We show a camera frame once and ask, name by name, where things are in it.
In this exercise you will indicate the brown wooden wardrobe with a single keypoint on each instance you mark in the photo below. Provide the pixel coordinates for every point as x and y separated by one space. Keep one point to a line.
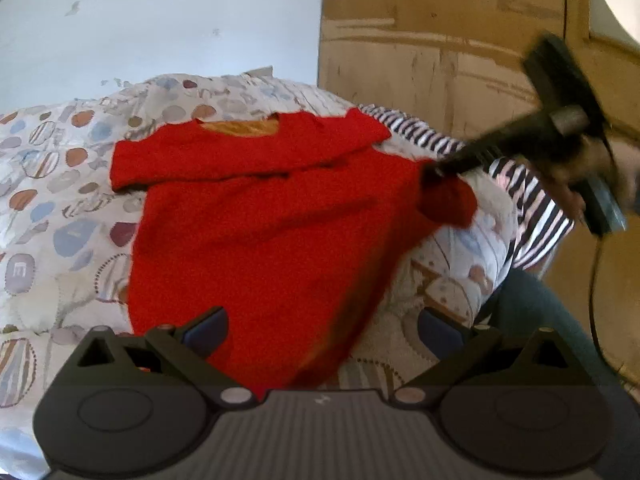
456 64

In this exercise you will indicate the red knitted sweater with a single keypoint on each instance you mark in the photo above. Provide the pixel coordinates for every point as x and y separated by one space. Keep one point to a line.
294 225

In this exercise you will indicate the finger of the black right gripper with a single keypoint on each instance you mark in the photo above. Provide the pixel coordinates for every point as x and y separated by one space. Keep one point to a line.
524 137

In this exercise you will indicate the dotted patterned duvet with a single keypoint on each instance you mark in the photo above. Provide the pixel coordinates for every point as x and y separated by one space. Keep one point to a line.
66 241

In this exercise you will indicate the person's right hand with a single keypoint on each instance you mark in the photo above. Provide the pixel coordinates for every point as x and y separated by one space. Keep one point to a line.
617 164

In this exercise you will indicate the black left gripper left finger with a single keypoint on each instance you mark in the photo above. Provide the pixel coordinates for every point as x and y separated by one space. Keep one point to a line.
178 352

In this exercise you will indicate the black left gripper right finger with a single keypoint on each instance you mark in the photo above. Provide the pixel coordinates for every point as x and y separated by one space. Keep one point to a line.
481 352

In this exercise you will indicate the person's dark trouser leg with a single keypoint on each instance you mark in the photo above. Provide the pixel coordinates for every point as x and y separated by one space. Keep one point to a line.
518 307

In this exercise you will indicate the black white striped sheet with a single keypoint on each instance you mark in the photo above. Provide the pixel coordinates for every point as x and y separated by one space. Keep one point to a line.
542 225

